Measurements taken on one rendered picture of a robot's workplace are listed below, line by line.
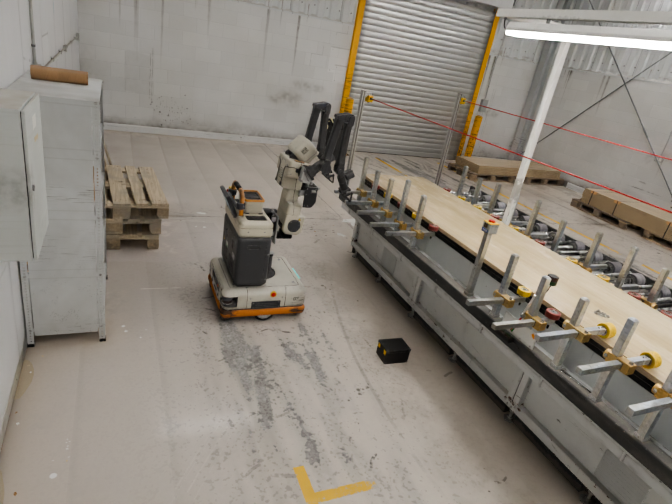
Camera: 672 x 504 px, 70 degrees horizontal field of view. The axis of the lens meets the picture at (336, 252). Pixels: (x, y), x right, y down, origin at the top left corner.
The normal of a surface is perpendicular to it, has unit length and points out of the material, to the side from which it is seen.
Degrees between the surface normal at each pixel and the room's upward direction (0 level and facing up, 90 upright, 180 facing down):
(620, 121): 90
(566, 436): 90
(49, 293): 90
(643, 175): 90
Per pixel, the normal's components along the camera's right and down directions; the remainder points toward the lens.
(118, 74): 0.38, 0.43
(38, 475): 0.17, -0.90
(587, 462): -0.91, 0.01
